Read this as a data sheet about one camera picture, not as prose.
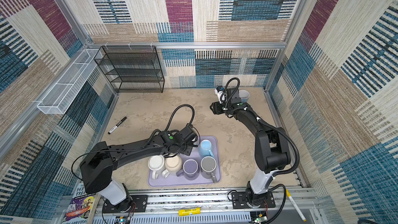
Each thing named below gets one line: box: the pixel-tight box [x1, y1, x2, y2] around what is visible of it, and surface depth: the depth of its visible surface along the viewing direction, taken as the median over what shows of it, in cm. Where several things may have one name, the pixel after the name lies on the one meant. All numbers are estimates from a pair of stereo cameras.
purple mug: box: [176, 158, 200, 181], surface depth 78 cm
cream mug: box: [161, 154, 183, 179], surface depth 78 cm
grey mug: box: [200, 155, 218, 184], surface depth 76 cm
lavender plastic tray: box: [147, 135, 222, 187], surface depth 80 cm
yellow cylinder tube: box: [178, 207, 202, 217], surface depth 71 cm
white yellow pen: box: [286, 188, 307, 222], surface depth 72 cm
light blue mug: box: [198, 139, 215, 159], surface depth 83 cm
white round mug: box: [147, 155, 166, 180], surface depth 79 cm
